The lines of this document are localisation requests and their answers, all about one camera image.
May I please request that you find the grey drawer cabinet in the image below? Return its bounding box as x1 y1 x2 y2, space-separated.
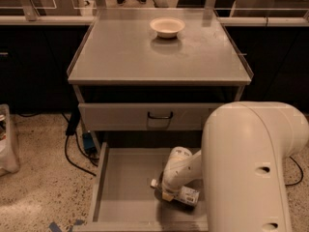
68 9 252 148

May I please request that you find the open grey middle drawer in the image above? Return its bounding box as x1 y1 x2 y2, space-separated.
73 145 208 232

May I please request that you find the black drawer handle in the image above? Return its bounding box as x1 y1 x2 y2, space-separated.
147 111 174 120

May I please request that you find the black cable on floor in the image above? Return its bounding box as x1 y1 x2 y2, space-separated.
61 112 99 178
285 156 305 188

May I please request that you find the white paper bowl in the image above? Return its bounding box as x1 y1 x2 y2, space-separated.
150 17 185 39

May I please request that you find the clear plastic bottle white cap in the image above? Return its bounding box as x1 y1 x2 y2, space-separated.
151 179 200 207

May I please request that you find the closed grey top drawer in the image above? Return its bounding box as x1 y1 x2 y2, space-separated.
79 102 221 131

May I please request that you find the blue power adapter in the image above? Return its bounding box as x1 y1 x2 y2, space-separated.
82 132 96 152

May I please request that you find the blue tape on floor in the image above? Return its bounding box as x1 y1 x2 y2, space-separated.
45 219 85 232

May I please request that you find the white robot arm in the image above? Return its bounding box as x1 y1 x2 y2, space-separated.
161 101 309 232

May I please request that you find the translucent plastic bin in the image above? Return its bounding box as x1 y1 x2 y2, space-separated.
0 104 20 176

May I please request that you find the black cable on floor left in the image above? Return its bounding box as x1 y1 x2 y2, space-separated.
61 112 99 178

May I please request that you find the black cable on floor right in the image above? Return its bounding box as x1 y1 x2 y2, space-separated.
285 156 305 188

